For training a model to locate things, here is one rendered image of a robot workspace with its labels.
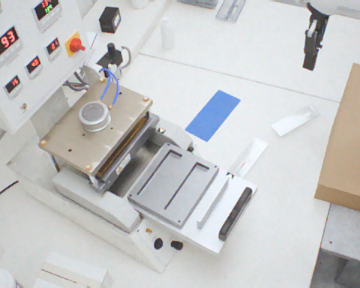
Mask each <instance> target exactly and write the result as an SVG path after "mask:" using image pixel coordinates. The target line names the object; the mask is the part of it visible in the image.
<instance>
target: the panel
mask: <svg viewBox="0 0 360 288"><path fill-rule="evenodd" d="M135 232H136V234H137V235H138V236H139V238H140V239H141V240H142V241H143V242H144V244H145V245H146V246H147V247H148V249H149V250H150V251H151V252H152V253H153V255H154V256H155V257H156V258H157V260H158V261H159V262H160V263H161V265H162V266H163V267H164V268H166V267H167V266H168V265H169V263H170V261H171V259H172V258H173V257H174V255H175V254H176V252H177V251H178V250H176V249H174V247H171V242H172V241H173V240H174V241H179V242H183V241H184V239H182V238H180V237H178V236H177V235H174V234H173V233H171V232H169V231H167V230H165V229H164V228H162V227H160V226H158V225H157V224H155V223H152V222H151V221H149V220H148V219H145V218H144V219H143V221H142V222H141V223H140V224H139V227H137V228H136V231H135ZM158 239H162V240H163V247H162V248H161V249H157V248H156V247H155V243H156V241H157V240H158Z"/></svg>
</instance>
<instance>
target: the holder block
mask: <svg viewBox="0 0 360 288"><path fill-rule="evenodd" d="M218 172H219V166H218V165H216V164H214V163H211V162H209V161H207V160H204V159H202V158H201V157H199V156H196V155H194V154H191V153H190V152H189V151H185V150H183V149H182V148H179V147H178V146H174V145H173V144H171V143H169V142H167V144H166V145H165V146H164V147H163V149H162V150H161V151H160V154H159V155H158V156H157V157H156V159H155V160H154V161H153V162H152V163H151V165H150V166H149V168H147V170H146V171H145V172H144V173H143V175H142V177H141V178H140V179H139V181H138V182H137V183H136V185H134V187H133V189H132V190H131V191H130V193H129V194H128V195H127V200H128V201H129V202H131V203H133V204H135V205H136V206H139V207H140V208H142V209H144V210H146V211H148V212H150V213H152V214H153V215H156V216H157V217H159V218H160V219H162V220H165V221H166V222H168V223H170V224H172V225H173V226H175V227H178V228H179V229H181V228H182V227H183V226H184V224H185V223H186V221H187V219H188V218H189V217H190V215H191V213H192V212H193V211H194V209H195V207H196V206H197V204H198V203H199V202H200V199H202V197H203V195H204V193H205V192H206V190H208V188H209V185H210V184H211V183H212V182H213V180H214V178H215V177H216V176H217V174H218Z"/></svg>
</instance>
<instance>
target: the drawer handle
mask: <svg viewBox="0 0 360 288"><path fill-rule="evenodd" d="M252 193H253V191H252V189H251V188H250V187H246V188H245V189H244V190H243V192H242V194H241V196H240V197H239V198H238V202H236V204H235V205H234V208H233V209H232V211H231V212H230V213H229V216H228V218H227V219H226V220H225V223H223V226H222V227H221V228H220V231H219V233H218V238H219V239H221V240H223V241H226V240H227V235H228V234H229V231H230V230H231V228H232V227H233V224H234V223H235V222H236V220H237V218H238V216H239V215H240V214H241V212H242V209H243V208H244V206H245V205H246V202H247V201H248V200H249V199H250V198H251V197H252Z"/></svg>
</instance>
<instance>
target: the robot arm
mask: <svg viewBox="0 0 360 288"><path fill-rule="evenodd" d="M295 1H296V3H297V4H302V3H307V4H306V5H307V8H308V10H309V11H310V12H311V13H312V14H311V15H310V17H309V20H310V25H309V28H308V29H306V30H305V32H304V35H305V39H304V49H303V50H304V54H305V56H304V61H303V66H302V67H303V68H304V69H306V70H309V71H313V70H314V68H315V65H316V62H317V56H318V53H319V51H320V49H322V48H323V45H322V44H320V43H321V42H322V41H323V38H324V35H325V30H326V28H327V24H328V21H329V17H330V16H331V15H336V14H345V15H347V16H351V17H355V18H359V19H360V0H295ZM319 48H320V49H319Z"/></svg>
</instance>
